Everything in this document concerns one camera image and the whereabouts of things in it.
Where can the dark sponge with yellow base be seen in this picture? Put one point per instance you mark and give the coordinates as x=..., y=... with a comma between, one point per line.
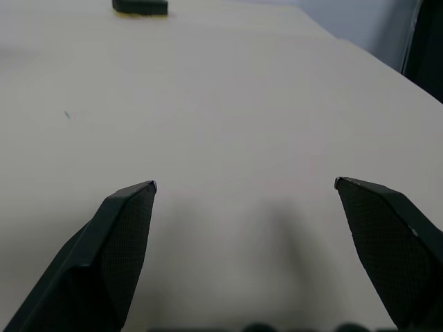
x=140, y=7

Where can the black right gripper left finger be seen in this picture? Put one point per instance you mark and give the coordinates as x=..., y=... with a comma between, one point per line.
x=104, y=256

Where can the dark panel with metal frame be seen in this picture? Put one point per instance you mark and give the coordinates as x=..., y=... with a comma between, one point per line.
x=426, y=45

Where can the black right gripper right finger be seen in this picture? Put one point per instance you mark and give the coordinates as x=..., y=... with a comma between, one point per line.
x=391, y=249

